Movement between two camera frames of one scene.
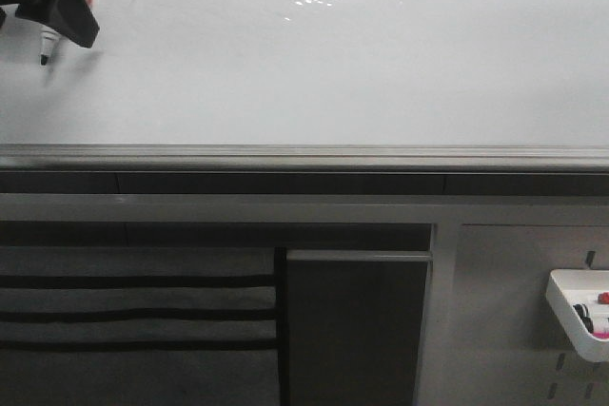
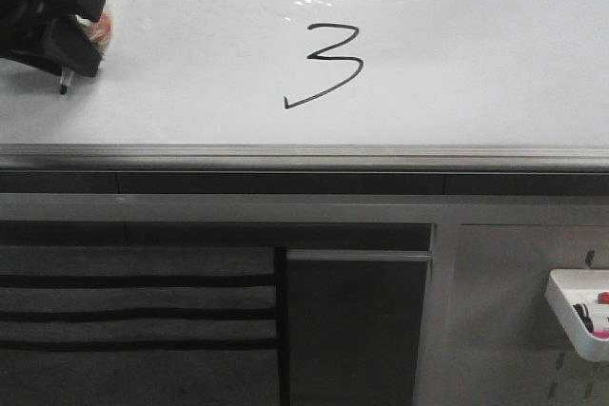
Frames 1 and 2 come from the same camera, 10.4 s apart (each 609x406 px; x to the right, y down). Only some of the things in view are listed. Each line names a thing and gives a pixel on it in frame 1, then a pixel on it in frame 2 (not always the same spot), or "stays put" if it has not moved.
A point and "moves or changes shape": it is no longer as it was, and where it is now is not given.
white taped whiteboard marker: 49,36 moves or changes shape
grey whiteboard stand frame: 489,336 stays put
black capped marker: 582,310 stays put
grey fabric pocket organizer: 144,326 stays put
